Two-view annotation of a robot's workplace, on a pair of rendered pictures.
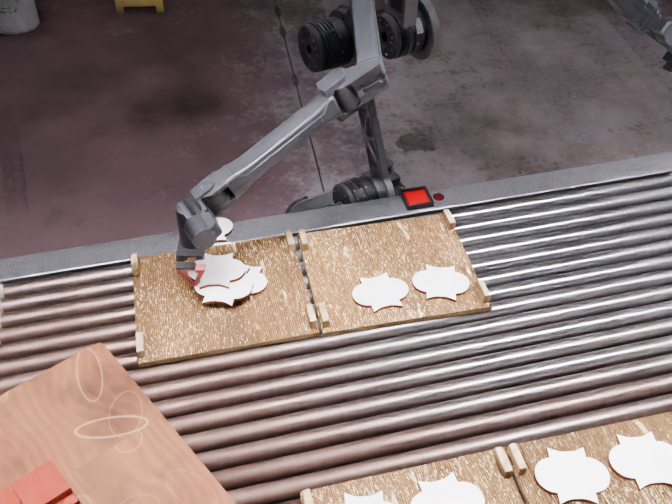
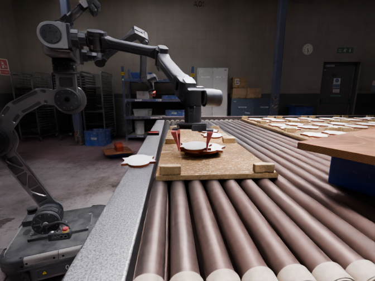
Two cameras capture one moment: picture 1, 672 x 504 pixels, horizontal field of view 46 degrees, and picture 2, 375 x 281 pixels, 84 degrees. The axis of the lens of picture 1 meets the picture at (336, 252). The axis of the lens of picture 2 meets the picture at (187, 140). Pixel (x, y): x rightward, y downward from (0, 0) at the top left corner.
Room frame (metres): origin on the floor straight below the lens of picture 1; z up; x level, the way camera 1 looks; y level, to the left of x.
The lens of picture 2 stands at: (1.28, 1.04, 1.15)
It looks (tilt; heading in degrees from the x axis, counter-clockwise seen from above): 12 degrees down; 279
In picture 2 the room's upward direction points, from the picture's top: straight up
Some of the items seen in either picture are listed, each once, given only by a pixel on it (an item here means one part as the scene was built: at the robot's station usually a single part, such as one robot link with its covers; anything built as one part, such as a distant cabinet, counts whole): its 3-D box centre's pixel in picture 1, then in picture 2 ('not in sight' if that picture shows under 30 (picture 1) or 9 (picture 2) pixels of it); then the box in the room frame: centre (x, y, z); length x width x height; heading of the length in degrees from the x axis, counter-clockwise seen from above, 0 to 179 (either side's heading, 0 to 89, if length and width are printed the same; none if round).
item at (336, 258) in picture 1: (389, 270); (197, 136); (1.42, -0.13, 0.93); 0.41 x 0.35 x 0.02; 102
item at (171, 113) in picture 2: not in sight; (175, 112); (2.57, -4.65, 0.72); 0.50 x 0.38 x 0.16; 2
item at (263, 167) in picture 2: (140, 345); (263, 167); (1.16, 0.44, 0.95); 0.06 x 0.02 x 0.03; 13
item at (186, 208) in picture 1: (190, 216); (194, 98); (1.38, 0.33, 1.14); 0.07 x 0.06 x 0.07; 29
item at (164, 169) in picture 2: (135, 264); (170, 169); (1.42, 0.50, 0.95); 0.06 x 0.02 x 0.03; 13
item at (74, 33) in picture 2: not in sight; (77, 38); (2.05, -0.03, 1.45); 0.09 x 0.08 x 0.12; 120
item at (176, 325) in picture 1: (221, 295); (206, 156); (1.33, 0.28, 0.93); 0.41 x 0.35 x 0.02; 103
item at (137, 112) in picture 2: not in sight; (143, 112); (3.44, -4.47, 0.74); 0.44 x 0.36 x 0.20; 176
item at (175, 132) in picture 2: not in sight; (182, 137); (1.42, 0.34, 1.01); 0.07 x 0.07 x 0.09; 1
